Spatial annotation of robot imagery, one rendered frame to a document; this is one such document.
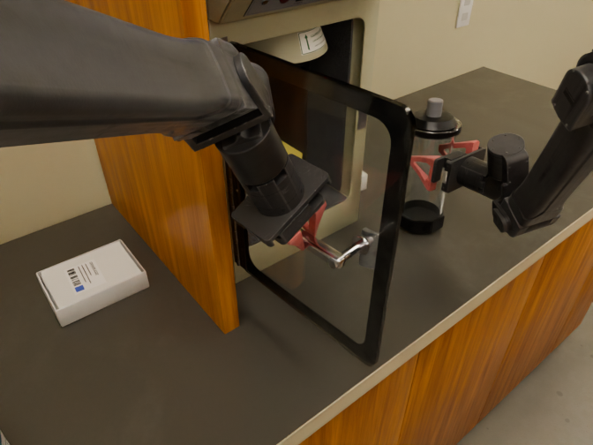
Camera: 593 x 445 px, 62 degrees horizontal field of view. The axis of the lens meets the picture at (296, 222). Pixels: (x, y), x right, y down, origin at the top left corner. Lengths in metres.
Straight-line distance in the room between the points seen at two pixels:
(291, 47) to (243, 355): 0.49
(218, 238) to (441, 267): 0.47
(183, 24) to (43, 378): 0.57
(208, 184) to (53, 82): 0.47
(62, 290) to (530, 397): 1.65
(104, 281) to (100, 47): 0.72
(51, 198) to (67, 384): 0.47
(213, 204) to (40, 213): 0.60
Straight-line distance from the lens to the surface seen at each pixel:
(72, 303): 0.91
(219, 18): 0.67
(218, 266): 0.74
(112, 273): 0.95
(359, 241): 0.60
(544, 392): 2.11
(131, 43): 0.28
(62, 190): 1.19
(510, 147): 0.87
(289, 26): 0.77
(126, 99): 0.24
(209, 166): 0.65
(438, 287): 0.95
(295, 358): 0.81
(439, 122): 0.96
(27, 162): 1.14
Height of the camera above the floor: 1.59
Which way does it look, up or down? 37 degrees down
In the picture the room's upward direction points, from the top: straight up
